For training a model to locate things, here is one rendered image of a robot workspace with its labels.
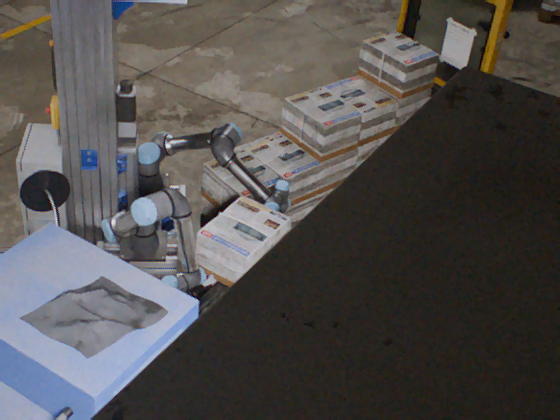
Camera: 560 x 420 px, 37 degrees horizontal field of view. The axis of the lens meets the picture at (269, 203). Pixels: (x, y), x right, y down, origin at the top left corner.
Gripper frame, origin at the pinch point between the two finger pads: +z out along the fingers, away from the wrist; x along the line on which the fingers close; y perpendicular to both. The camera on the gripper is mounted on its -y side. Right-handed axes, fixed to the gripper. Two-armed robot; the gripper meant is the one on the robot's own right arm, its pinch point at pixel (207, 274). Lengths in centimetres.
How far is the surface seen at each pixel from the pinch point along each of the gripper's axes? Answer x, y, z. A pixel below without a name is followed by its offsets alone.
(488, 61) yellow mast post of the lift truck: -50, 47, 214
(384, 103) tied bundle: -11, 27, 159
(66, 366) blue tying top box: -52, 96, -140
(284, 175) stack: 12, 4, 89
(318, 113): 13, 27, 123
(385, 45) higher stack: 5, 50, 184
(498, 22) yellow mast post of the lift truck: -50, 72, 214
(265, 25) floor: 218, -79, 398
